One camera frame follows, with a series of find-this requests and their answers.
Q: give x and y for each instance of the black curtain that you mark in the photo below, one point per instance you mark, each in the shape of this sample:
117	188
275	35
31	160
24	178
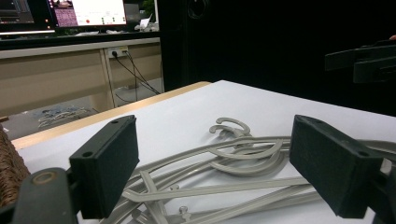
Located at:
264	40

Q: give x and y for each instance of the white wall power outlet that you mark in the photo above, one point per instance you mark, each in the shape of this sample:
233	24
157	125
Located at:
117	51

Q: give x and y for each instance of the white table cover sheet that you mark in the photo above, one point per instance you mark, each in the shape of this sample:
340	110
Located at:
193	105

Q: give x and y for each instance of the grey plastic clothes hanger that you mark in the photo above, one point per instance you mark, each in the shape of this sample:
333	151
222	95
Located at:
249	207
218	188
232	122

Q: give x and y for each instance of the pile of hangers on floor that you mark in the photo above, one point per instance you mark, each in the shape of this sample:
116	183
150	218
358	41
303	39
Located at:
60	114

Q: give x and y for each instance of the computer monitor with bright screen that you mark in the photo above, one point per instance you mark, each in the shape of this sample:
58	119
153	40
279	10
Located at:
96	11

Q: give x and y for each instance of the brown wicker basket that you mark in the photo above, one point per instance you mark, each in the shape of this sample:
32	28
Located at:
9	168

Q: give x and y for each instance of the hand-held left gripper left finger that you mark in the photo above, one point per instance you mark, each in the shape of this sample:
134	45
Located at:
106	168

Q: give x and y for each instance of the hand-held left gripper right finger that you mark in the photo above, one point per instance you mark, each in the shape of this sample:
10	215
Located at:
333	165

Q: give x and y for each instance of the white papers on desk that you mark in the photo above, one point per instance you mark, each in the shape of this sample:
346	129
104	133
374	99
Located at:
145	24

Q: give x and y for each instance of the computer monitor with dark screen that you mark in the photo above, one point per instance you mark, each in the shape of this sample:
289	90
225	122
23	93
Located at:
18	12

